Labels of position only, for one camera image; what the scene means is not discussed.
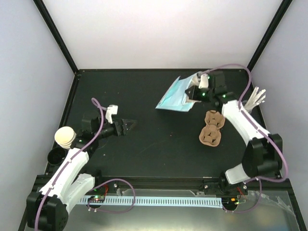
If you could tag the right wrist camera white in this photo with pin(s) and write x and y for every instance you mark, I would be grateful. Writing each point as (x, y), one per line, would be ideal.
(203, 81)

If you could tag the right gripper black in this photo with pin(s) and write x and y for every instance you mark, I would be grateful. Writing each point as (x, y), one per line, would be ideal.
(193, 96)

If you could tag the light blue paper bag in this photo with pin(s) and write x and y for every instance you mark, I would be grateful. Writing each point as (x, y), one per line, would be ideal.
(175, 98)

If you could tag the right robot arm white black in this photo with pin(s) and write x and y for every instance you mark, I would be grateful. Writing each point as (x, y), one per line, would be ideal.
(263, 153)

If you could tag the circuit board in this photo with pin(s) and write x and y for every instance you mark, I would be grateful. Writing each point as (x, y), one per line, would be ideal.
(234, 200)
(96, 199)

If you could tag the clear glass straw holder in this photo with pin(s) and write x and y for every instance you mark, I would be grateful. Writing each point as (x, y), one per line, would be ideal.
(248, 106)

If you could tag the left black frame post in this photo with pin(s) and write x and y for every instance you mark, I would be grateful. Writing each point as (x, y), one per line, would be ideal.
(40, 5)

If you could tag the brown cardboard cup carrier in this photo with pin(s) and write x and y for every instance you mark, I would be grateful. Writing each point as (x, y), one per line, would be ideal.
(210, 134)

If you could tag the left circuit board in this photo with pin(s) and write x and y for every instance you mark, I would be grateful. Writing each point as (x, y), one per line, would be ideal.
(96, 199)

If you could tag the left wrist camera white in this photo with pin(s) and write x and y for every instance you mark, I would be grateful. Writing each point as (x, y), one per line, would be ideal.
(111, 111)

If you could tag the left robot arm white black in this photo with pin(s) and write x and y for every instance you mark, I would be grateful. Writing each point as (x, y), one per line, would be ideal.
(48, 208)

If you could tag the light blue slotted cable duct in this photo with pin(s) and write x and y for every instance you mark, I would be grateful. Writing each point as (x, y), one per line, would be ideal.
(157, 201)

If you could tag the right circuit board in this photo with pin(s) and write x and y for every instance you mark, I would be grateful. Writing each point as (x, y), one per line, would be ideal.
(234, 200)

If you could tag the black aluminium frame rail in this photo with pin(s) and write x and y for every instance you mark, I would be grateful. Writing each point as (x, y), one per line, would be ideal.
(209, 185)

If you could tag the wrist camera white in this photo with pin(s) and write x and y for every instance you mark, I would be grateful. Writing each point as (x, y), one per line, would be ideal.
(203, 81)
(111, 111)

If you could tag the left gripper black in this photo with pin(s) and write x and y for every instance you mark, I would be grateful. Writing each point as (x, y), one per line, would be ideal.
(119, 132)

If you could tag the black frame post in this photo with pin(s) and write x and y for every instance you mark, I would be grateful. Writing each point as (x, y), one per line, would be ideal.
(40, 5)
(281, 11)

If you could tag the right black frame post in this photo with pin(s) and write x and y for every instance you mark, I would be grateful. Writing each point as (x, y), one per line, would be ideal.
(281, 11)

